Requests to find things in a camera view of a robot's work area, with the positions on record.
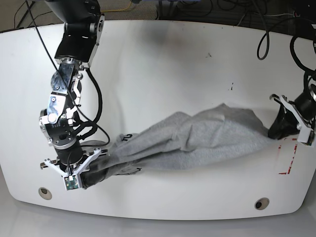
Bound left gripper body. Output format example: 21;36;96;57
295;84;316;116

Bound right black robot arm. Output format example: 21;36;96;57
39;0;104;172

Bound red tape marking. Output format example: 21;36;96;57
275;137;298;175

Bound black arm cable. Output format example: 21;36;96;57
74;69;111;146

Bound yellow cable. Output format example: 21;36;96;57
100;0;133;13

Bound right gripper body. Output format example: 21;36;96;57
53;140;83;172

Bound left table grommet hole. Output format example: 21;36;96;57
38;187;52;200

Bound right table grommet hole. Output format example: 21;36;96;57
254;197;270;210

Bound table grommet hole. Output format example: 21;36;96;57
254;197;270;210
38;187;52;200

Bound grey t-shirt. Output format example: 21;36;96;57
104;104;273;180

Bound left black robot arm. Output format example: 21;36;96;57
80;17;316;189

